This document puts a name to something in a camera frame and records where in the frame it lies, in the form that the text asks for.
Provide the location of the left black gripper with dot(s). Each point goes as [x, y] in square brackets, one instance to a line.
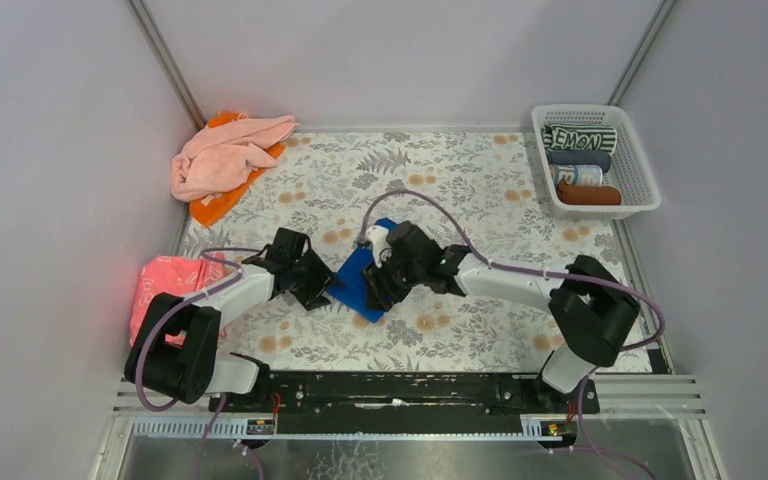
[311, 279]

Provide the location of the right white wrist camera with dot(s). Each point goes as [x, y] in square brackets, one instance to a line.
[376, 237]

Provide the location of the light pink towel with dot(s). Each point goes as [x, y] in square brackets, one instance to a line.
[221, 158]

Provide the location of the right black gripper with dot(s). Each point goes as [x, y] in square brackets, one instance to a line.
[380, 281]

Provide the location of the dark blue rolled towel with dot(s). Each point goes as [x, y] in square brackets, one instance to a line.
[580, 157]

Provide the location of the white plastic basket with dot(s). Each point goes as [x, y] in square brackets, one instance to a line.
[629, 173]

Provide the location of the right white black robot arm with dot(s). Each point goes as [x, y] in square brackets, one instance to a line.
[593, 312]

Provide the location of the pink patterned towel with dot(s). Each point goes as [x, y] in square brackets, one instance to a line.
[178, 276]

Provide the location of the brown towel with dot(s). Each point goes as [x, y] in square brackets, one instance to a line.
[588, 195]

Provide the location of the striped lemon rolled towel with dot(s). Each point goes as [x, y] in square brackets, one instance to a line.
[578, 137]

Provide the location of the floral table mat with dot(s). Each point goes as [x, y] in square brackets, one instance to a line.
[481, 185]

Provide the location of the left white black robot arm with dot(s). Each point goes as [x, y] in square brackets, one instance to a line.
[175, 357]

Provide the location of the orange blue rabbit towel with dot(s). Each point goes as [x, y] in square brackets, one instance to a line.
[577, 175]

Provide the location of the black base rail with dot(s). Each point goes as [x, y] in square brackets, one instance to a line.
[405, 403]

